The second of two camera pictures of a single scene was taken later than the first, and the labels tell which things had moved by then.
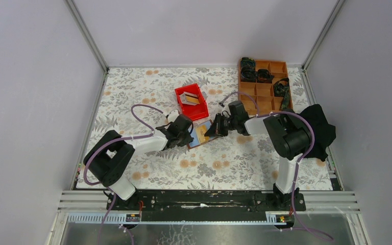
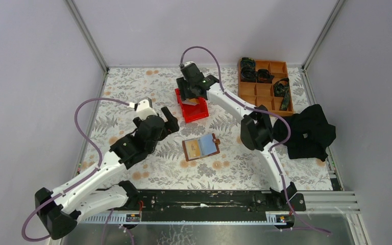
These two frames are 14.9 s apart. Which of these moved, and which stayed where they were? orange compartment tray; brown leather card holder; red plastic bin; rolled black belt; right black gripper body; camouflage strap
Moved: right black gripper body; brown leather card holder
Stayed: red plastic bin; camouflage strap; rolled black belt; orange compartment tray
